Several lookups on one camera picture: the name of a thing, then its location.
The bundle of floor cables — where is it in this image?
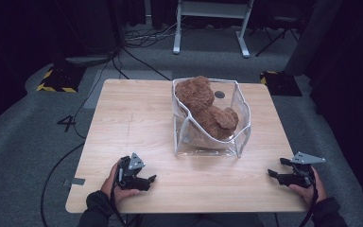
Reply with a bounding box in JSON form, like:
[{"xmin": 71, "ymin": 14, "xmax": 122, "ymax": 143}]
[{"xmin": 124, "ymin": 15, "xmax": 187, "ymax": 49}]

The brown teddy bear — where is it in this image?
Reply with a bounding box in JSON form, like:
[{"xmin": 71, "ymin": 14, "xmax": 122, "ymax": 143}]
[{"xmin": 174, "ymin": 75, "xmax": 240, "ymax": 149}]

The black tripod stand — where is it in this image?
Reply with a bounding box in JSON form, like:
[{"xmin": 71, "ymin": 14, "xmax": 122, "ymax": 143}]
[{"xmin": 254, "ymin": 15, "xmax": 301, "ymax": 58}]

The person's right hand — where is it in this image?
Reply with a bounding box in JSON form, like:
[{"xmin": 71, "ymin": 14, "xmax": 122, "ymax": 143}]
[{"xmin": 287, "ymin": 167, "xmax": 328, "ymax": 206}]

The black floor cable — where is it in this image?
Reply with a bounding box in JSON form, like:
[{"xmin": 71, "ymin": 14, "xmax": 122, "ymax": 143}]
[
  {"xmin": 73, "ymin": 46, "xmax": 122, "ymax": 140},
  {"xmin": 40, "ymin": 142, "xmax": 87, "ymax": 227}
]

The hand-held gripper cable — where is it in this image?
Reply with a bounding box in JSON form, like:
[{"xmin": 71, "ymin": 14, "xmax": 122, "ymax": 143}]
[
  {"xmin": 109, "ymin": 168, "xmax": 130, "ymax": 227},
  {"xmin": 300, "ymin": 176, "xmax": 320, "ymax": 227}
]

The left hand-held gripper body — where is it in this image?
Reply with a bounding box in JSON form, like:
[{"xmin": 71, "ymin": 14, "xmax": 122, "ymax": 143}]
[{"xmin": 115, "ymin": 151, "xmax": 147, "ymax": 192}]

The person's left hand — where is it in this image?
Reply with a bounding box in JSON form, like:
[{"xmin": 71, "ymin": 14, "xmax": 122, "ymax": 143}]
[{"xmin": 100, "ymin": 160, "xmax": 142, "ymax": 205}]

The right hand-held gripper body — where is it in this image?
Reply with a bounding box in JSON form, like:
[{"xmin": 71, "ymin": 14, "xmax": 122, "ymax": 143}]
[{"xmin": 289, "ymin": 150, "xmax": 327, "ymax": 189}]

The right hand-held gripper cable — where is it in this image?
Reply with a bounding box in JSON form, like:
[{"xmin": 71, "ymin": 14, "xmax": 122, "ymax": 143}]
[{"xmin": 300, "ymin": 176, "xmax": 320, "ymax": 227}]

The left hand-held gripper cable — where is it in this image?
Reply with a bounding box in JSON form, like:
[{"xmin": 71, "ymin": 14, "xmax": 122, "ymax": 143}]
[{"xmin": 109, "ymin": 168, "xmax": 130, "ymax": 227}]

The clear plastic bag white trim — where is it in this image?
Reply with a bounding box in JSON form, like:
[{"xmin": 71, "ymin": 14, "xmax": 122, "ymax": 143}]
[{"xmin": 171, "ymin": 77, "xmax": 252, "ymax": 159}]

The grey floor tape piece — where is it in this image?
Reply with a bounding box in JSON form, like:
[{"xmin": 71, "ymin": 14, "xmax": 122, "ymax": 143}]
[{"xmin": 61, "ymin": 177, "xmax": 86, "ymax": 187}]

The black yellow striped stand base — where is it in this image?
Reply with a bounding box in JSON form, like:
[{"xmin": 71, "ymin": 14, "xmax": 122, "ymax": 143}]
[
  {"xmin": 259, "ymin": 70, "xmax": 303, "ymax": 97},
  {"xmin": 36, "ymin": 62, "xmax": 87, "ymax": 94}
]

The white desk frame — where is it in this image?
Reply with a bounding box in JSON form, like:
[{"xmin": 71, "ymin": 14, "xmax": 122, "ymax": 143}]
[{"xmin": 172, "ymin": 0, "xmax": 255, "ymax": 59}]

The grey slanted pillar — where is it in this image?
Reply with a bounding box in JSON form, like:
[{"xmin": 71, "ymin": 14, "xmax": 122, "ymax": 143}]
[{"xmin": 284, "ymin": 0, "xmax": 343, "ymax": 77}]

